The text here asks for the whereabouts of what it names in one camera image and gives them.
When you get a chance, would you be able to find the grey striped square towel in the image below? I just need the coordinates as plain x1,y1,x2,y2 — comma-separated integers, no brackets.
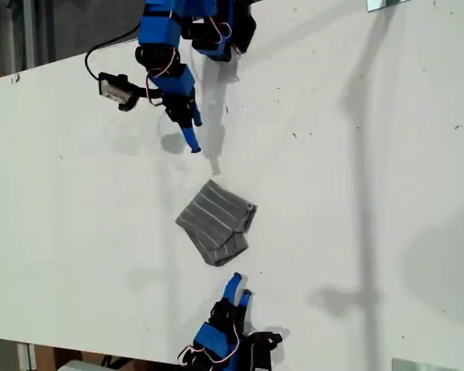
175,179,258,267

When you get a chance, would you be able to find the white box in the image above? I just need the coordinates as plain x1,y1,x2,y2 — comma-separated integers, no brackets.
57,359,104,371

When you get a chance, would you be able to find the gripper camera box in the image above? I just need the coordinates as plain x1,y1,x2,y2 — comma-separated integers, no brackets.
98,71,140,113
247,331,284,371

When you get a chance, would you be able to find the camera black cable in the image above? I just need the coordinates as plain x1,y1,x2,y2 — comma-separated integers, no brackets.
84,22,142,81

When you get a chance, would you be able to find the camera black stalk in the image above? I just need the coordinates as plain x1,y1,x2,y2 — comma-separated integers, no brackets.
133,87,163,100

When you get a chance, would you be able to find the grey metal post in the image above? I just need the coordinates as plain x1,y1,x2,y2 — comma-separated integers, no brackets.
22,0,36,73

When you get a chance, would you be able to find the white table leg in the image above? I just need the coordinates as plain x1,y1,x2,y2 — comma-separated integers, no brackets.
16,342,38,371

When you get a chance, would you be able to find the brown cardboard box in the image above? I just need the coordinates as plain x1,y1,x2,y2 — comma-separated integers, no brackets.
36,345,167,371

